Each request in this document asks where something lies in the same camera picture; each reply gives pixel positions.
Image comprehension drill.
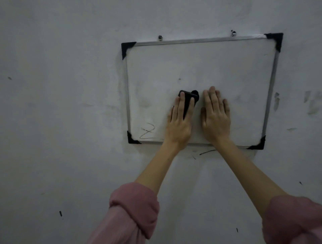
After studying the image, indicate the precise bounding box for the person's left forearm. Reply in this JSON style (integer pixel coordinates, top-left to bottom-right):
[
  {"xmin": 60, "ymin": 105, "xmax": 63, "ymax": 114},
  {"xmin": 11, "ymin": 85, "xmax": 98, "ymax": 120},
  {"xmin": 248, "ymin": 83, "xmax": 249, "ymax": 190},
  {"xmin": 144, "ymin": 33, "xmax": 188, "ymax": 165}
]
[{"xmin": 135, "ymin": 141, "xmax": 182, "ymax": 197}]

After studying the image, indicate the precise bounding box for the black whiteboard eraser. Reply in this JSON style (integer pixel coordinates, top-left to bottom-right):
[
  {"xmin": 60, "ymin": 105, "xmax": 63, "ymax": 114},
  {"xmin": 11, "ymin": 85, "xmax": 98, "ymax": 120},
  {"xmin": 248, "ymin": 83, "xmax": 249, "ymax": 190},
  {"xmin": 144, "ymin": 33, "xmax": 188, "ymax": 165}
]
[{"xmin": 178, "ymin": 90, "xmax": 200, "ymax": 120}]

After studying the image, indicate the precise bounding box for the pink rolled sleeve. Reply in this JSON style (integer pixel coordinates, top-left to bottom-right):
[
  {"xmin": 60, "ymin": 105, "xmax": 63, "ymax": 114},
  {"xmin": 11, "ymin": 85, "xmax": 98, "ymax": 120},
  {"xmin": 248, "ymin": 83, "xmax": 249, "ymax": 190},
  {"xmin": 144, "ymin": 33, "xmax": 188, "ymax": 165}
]
[
  {"xmin": 262, "ymin": 195, "xmax": 322, "ymax": 244},
  {"xmin": 86, "ymin": 182, "xmax": 160, "ymax": 244}
]

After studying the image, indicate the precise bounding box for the metal framed whiteboard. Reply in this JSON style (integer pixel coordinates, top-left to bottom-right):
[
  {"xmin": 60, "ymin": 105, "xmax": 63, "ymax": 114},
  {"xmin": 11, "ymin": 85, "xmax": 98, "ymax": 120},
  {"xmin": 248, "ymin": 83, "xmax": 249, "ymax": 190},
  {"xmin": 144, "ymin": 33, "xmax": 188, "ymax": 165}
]
[{"xmin": 121, "ymin": 33, "xmax": 284, "ymax": 150}]

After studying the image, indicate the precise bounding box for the person's right hand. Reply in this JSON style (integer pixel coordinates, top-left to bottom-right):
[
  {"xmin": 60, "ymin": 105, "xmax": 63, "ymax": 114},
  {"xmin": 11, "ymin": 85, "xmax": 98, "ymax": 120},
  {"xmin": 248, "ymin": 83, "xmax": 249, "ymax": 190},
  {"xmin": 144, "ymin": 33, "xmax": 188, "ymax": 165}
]
[{"xmin": 200, "ymin": 86, "xmax": 231, "ymax": 145}]

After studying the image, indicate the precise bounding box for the person's right forearm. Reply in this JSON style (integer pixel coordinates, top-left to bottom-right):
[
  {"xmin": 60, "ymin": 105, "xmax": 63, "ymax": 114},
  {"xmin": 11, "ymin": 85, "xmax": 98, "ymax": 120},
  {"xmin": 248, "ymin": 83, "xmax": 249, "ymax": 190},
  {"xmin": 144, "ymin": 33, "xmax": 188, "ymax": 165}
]
[{"xmin": 216, "ymin": 136, "xmax": 288, "ymax": 220}]

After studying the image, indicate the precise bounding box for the person's left hand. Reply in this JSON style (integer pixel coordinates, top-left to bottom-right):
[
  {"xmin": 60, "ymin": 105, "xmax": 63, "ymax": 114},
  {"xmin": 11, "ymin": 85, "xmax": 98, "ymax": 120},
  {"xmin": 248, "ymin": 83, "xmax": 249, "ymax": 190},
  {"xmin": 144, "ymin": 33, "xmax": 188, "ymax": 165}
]
[{"xmin": 164, "ymin": 91, "xmax": 196, "ymax": 152}]

